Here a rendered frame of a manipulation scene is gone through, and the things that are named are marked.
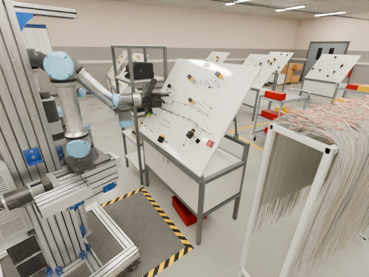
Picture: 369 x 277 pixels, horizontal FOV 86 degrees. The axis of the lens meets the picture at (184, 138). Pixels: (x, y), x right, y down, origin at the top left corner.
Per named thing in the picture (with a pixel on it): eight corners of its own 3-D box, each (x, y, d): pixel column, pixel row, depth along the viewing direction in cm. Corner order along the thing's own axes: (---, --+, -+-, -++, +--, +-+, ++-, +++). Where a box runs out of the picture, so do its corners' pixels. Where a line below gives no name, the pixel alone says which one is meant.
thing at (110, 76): (112, 106, 648) (105, 51, 578) (108, 98, 745) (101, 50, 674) (134, 104, 677) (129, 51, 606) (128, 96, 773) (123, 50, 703)
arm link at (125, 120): (131, 121, 124) (129, 104, 120) (133, 127, 115) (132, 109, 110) (118, 122, 122) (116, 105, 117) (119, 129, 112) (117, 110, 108)
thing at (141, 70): (132, 80, 232) (130, 62, 223) (124, 78, 248) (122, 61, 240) (154, 78, 249) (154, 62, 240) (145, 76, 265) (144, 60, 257)
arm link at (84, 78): (49, 61, 106) (121, 118, 132) (44, 62, 97) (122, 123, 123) (63, 45, 106) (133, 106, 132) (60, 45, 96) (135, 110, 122)
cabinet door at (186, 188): (196, 214, 186) (198, 180, 169) (166, 184, 225) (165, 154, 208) (198, 213, 187) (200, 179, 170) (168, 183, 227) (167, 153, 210)
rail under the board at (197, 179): (198, 184, 164) (199, 177, 161) (138, 136, 249) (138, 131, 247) (203, 181, 167) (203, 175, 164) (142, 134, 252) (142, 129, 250)
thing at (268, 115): (271, 150, 389) (284, 95, 343) (251, 140, 427) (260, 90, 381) (299, 139, 437) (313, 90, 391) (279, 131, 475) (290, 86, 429)
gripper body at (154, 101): (160, 105, 122) (140, 106, 118) (158, 91, 120) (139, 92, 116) (163, 106, 115) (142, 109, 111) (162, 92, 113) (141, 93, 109)
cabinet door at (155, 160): (166, 183, 226) (165, 154, 209) (145, 162, 265) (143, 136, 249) (167, 183, 227) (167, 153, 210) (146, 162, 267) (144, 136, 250)
